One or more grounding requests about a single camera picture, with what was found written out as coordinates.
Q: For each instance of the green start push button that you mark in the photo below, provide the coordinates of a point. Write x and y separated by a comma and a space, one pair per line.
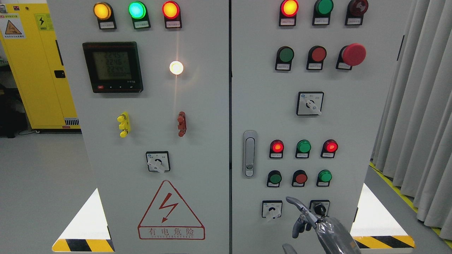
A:
274, 179

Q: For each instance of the red stop push button lower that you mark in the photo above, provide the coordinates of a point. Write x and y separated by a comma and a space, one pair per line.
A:
299, 178

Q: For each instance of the green push button upper row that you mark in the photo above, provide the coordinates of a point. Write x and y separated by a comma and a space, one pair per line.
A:
284, 57

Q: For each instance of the green raised push button lower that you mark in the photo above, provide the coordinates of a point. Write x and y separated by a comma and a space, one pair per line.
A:
324, 178

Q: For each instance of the red push button upper row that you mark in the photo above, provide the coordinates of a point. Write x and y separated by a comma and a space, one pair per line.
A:
315, 58

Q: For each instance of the red emergency stop mushroom button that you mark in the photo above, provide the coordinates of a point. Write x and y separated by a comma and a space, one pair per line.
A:
351, 55

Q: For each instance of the grey electrical control cabinet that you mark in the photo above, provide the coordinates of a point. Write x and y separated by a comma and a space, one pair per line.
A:
229, 85

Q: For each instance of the red terminal connector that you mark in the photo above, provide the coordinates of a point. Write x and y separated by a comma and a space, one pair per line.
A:
182, 124

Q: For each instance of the red indicator lamp middle left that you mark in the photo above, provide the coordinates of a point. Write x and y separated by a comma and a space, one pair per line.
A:
276, 149

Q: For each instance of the red indicator lamp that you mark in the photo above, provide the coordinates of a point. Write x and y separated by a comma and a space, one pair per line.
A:
172, 15
288, 13
329, 149
276, 149

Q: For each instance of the white lit indicator lamp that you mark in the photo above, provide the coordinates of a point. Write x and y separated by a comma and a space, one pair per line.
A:
176, 67

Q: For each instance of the green indicator lamp middle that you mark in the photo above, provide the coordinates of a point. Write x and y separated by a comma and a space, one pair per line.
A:
303, 149

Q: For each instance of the green indicator lamp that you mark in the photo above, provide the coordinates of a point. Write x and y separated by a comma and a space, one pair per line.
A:
139, 15
322, 12
303, 149

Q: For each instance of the yellow terminal connector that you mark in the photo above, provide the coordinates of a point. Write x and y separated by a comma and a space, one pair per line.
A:
124, 125

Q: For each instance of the red electric hazard warning sticker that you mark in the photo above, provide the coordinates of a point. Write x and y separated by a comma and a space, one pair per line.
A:
169, 217

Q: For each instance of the red indicator lamp middle right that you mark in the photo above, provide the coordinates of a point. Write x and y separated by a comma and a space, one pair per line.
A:
329, 149

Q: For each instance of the black digital power meter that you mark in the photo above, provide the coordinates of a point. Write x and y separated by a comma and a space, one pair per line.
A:
113, 67

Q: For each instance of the red indicator lamp top left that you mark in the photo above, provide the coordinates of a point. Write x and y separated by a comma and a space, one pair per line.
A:
172, 15

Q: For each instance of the red indicator lamp top right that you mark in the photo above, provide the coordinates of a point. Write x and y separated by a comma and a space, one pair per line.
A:
288, 13

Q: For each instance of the green indicator lamp top left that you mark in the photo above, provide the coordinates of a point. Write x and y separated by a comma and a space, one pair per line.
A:
139, 15

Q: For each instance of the green indicator lamp top right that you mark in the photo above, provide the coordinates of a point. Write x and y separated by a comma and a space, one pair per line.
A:
322, 12

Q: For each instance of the yellow indicator lamp top left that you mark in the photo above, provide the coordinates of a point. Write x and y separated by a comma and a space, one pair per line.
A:
105, 15

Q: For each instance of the dark red buzzer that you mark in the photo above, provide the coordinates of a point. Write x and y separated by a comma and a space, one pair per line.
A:
355, 12

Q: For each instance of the grey curtain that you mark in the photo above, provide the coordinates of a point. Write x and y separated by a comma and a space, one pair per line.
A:
414, 141

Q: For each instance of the yellow safety cabinet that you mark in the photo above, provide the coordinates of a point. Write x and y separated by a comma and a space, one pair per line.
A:
31, 47

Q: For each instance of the grey cabinet door handle lock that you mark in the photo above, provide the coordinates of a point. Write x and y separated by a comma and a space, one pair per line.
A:
249, 145

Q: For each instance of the left door rotary selector switch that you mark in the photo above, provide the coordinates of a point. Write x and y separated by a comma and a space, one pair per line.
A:
158, 161

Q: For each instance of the upper right rotary selector switch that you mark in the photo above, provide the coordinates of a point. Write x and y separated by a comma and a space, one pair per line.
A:
309, 103

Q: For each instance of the lower white rotary selector switch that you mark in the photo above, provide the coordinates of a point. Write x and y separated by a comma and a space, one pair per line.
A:
271, 209

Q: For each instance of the black key selector switch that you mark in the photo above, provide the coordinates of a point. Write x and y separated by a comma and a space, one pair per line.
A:
319, 207

